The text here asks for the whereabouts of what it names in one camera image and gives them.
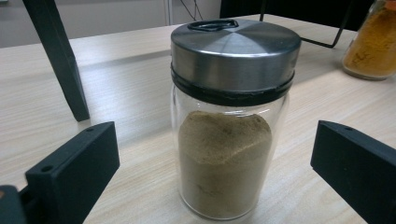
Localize glass spice jar brown powder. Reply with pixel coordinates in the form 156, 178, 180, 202
169, 18, 303, 221

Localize glass spice jar orange powder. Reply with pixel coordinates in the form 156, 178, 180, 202
341, 0, 396, 81

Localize black cable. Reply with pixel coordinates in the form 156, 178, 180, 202
192, 0, 204, 21
179, 0, 198, 21

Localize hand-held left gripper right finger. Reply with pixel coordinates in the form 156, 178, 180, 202
310, 120, 396, 224

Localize white wall conduit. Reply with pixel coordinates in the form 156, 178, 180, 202
163, 0, 174, 26

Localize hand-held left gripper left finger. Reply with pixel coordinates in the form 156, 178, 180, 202
25, 121, 120, 224

